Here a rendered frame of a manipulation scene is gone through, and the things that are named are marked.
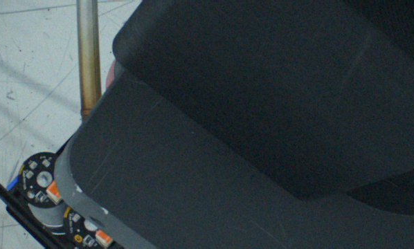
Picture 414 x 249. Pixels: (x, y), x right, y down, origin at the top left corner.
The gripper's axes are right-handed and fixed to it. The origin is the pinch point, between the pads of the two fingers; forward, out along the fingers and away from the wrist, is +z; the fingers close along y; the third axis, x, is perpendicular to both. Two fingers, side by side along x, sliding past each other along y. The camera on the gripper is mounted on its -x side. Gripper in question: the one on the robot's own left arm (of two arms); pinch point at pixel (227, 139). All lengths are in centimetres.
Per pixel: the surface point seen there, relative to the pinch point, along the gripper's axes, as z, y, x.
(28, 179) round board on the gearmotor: 16.7, 0.9, -3.2
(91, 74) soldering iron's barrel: 9.9, -2.4, -3.6
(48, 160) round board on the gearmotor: 16.6, -0.3, -2.9
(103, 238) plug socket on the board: 14.6, 1.3, 0.6
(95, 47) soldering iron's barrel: 9.8, -3.2, -4.1
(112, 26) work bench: 23.7, -9.5, -4.2
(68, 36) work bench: 24.3, -7.8, -5.8
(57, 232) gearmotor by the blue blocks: 19.8, 1.5, -0.6
